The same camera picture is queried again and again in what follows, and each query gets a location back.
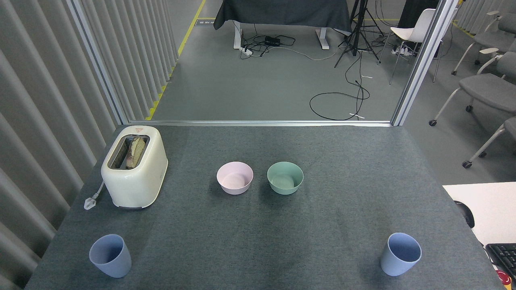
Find blue plastic cup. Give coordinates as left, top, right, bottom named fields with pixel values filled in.
left=89, top=234, right=132, bottom=278
left=380, top=232, right=422, bottom=277

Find pink bowl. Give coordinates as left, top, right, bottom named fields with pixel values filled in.
left=216, top=162, right=254, bottom=195

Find green bowl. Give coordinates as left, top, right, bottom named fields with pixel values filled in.
left=267, top=162, right=304, bottom=195

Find toasted bread slice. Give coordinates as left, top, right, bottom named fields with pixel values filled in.
left=125, top=136, right=146, bottom=169

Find cream white toaster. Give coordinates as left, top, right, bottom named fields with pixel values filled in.
left=101, top=125, right=169, bottom=210

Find black tablecloth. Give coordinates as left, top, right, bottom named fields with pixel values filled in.
left=213, top=0, right=353, bottom=35

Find black tripod stand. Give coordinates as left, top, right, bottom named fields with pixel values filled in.
left=334, top=0, right=385, bottom=68

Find white plastic chair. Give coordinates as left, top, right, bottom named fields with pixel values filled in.
left=377, top=8, right=445, bottom=85

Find black computer mouse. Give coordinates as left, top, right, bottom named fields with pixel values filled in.
left=454, top=200, right=476, bottom=229

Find grey chair with castors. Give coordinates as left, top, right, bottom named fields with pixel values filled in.
left=429, top=52, right=516, bottom=127
left=462, top=117, right=516, bottom=169
left=451, top=11, right=516, bottom=76

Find white desk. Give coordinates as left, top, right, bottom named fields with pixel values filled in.
left=442, top=182, right=516, bottom=247

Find black keyboard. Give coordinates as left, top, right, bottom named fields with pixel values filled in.
left=485, top=243, right=516, bottom=279

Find red round item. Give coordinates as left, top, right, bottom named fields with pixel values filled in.
left=495, top=269, right=513, bottom=287

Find silver frame rail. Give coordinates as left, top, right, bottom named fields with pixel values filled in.
left=129, top=120, right=393, bottom=128

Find white floor cable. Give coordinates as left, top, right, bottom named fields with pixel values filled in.
left=278, top=45, right=337, bottom=61

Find tangled black cables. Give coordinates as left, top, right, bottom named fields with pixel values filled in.
left=240, top=23, right=296, bottom=60

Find long black looped cable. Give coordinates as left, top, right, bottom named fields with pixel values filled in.
left=309, top=50, right=370, bottom=121

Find white toaster cord with plug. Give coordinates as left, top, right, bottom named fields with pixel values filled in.
left=84, top=181, right=106, bottom=211

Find silver frame post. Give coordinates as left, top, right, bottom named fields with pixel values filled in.
left=391, top=0, right=460, bottom=126
left=67, top=0, right=130, bottom=125

